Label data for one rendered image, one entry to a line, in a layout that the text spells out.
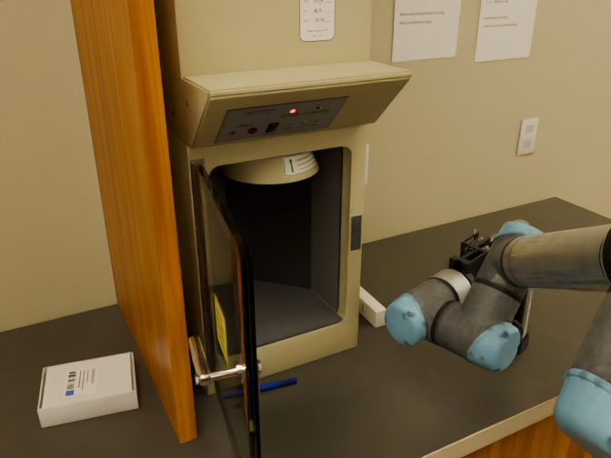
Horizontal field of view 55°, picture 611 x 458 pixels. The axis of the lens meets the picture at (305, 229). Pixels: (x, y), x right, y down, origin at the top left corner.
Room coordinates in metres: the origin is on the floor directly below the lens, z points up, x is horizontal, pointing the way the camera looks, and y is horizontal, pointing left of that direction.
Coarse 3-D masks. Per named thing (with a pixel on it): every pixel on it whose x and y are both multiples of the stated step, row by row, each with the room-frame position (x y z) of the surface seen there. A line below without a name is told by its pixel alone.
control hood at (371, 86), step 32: (352, 64) 0.95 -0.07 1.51; (384, 64) 0.95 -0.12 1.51; (192, 96) 0.80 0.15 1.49; (224, 96) 0.75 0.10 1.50; (256, 96) 0.78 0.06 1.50; (288, 96) 0.81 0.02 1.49; (320, 96) 0.84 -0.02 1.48; (352, 96) 0.87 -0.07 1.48; (384, 96) 0.91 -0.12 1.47; (192, 128) 0.81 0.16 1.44; (320, 128) 0.91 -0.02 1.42
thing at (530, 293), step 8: (528, 288) 0.97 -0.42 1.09; (528, 296) 0.97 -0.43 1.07; (520, 304) 0.97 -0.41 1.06; (528, 304) 0.97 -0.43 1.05; (520, 312) 0.97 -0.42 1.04; (528, 312) 0.98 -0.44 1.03; (520, 320) 0.97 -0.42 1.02; (528, 320) 0.98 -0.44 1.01; (520, 328) 0.97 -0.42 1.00; (520, 336) 0.97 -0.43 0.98
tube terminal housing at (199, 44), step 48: (192, 0) 0.85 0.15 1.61; (240, 0) 0.89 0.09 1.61; (288, 0) 0.92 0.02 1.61; (336, 0) 0.96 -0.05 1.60; (192, 48) 0.85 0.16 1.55; (240, 48) 0.89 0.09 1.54; (288, 48) 0.92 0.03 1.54; (336, 48) 0.96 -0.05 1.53; (240, 144) 0.88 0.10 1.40; (288, 144) 0.92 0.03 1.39; (336, 144) 0.96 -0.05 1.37; (192, 192) 0.84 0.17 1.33; (192, 240) 0.86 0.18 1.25; (192, 288) 0.88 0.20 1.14; (336, 336) 0.97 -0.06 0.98
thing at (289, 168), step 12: (276, 156) 0.95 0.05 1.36; (288, 156) 0.95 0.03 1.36; (300, 156) 0.97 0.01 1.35; (312, 156) 1.00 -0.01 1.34; (228, 168) 0.97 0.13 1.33; (240, 168) 0.95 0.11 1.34; (252, 168) 0.94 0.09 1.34; (264, 168) 0.94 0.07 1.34; (276, 168) 0.94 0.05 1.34; (288, 168) 0.94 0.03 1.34; (300, 168) 0.96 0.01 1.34; (312, 168) 0.98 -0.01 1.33; (240, 180) 0.94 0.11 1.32; (252, 180) 0.93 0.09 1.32; (264, 180) 0.93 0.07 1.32; (276, 180) 0.93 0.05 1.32; (288, 180) 0.94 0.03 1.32; (300, 180) 0.95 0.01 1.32
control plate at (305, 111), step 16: (240, 112) 0.79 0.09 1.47; (256, 112) 0.80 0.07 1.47; (272, 112) 0.82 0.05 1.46; (288, 112) 0.84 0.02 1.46; (304, 112) 0.85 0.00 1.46; (320, 112) 0.87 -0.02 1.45; (336, 112) 0.89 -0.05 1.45; (224, 128) 0.81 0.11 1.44; (240, 128) 0.82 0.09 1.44; (288, 128) 0.87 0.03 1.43; (304, 128) 0.89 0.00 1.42
